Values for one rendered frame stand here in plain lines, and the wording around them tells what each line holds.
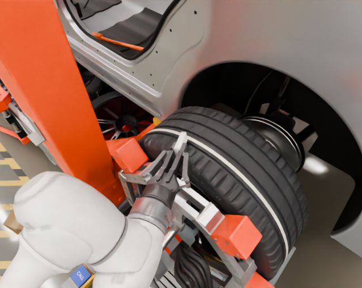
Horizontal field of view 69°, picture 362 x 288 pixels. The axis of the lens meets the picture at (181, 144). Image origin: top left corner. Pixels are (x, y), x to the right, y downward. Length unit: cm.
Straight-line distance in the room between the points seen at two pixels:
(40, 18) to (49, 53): 8
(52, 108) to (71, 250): 46
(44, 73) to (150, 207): 43
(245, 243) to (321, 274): 136
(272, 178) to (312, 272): 126
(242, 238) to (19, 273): 44
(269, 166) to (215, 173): 16
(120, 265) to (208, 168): 33
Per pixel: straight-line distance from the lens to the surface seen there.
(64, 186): 44
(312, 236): 205
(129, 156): 82
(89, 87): 206
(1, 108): 225
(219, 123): 81
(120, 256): 49
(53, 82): 78
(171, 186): 62
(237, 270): 79
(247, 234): 67
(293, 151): 110
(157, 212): 56
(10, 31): 69
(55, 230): 44
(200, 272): 74
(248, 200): 71
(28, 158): 248
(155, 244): 54
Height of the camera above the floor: 176
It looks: 52 degrees down
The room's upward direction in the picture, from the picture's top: straight up
